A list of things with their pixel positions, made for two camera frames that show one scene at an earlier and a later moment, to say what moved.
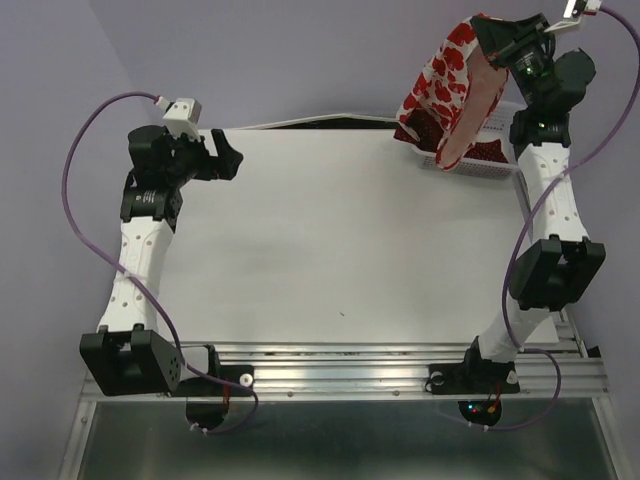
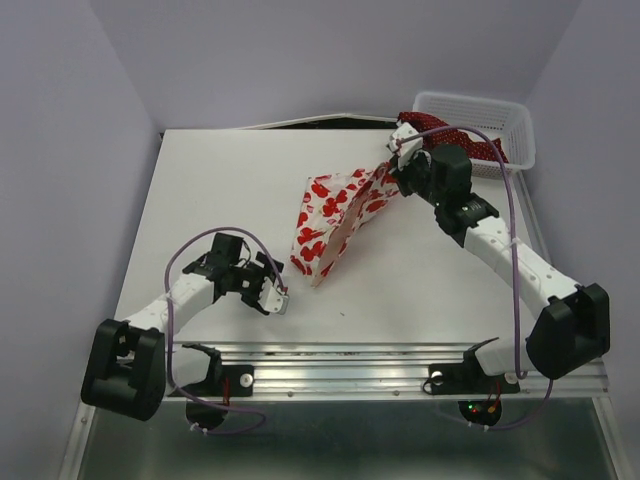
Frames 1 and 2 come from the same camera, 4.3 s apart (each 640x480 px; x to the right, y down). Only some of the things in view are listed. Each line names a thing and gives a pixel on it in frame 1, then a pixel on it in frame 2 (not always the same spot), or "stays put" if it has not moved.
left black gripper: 228,158 → 267,270
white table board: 342,235 stays put
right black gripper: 504,39 → 419,157
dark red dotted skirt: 428,130 stays put
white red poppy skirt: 459,87 → 331,209
